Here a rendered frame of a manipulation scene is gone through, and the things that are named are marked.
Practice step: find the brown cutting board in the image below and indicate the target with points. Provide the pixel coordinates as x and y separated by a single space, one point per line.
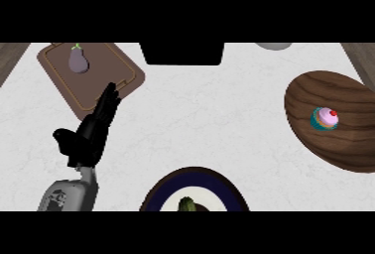
105 82

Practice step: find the brown wooden plate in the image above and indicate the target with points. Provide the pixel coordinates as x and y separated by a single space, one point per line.
332 132

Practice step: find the green vegetable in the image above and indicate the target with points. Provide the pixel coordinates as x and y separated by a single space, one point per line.
186 204

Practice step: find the dark blue rimmed bowl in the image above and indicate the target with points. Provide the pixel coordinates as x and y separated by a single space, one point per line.
195 180

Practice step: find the brown wooden panel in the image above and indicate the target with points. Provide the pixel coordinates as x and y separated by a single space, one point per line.
363 59
9 59

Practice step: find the black appliance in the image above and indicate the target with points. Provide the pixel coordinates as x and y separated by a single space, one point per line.
184 53

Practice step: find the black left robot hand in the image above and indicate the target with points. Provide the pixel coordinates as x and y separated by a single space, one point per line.
87 135

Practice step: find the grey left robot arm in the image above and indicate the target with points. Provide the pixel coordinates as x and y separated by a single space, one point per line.
72 195

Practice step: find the purple eggplant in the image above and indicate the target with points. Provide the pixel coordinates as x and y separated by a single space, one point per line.
78 61

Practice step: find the pink cupcake with cherry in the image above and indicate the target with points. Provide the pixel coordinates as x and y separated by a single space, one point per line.
325 119

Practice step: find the pale grey round object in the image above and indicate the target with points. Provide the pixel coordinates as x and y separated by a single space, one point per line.
273 46

